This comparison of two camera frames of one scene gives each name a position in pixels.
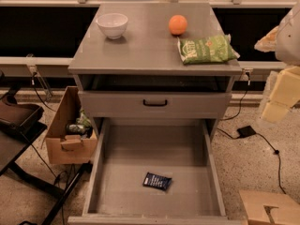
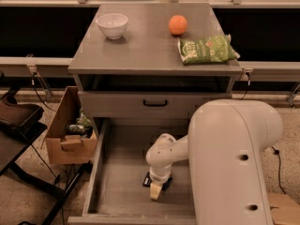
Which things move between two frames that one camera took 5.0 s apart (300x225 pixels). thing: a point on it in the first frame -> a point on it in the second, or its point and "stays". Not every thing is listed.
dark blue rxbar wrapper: [158, 182] stays
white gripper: [289, 39] -> [158, 177]
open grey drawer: [180, 149] stays
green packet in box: [83, 119] stays
